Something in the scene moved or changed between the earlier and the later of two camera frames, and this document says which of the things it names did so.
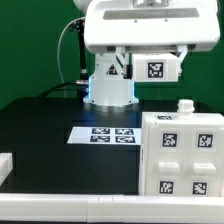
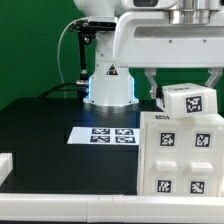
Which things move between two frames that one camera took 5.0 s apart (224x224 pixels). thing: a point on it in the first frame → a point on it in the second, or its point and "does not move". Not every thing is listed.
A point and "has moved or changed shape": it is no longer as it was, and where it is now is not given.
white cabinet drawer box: (156, 67) has moved or changed shape
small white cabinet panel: (167, 174) does not move
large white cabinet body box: (182, 153) does not move
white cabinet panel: (203, 160) does not move
